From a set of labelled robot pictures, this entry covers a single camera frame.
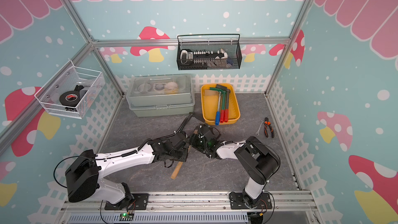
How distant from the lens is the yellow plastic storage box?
3.30 feet

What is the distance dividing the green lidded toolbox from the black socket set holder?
0.13m

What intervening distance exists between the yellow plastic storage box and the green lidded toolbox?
117mm

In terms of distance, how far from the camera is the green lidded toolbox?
958mm
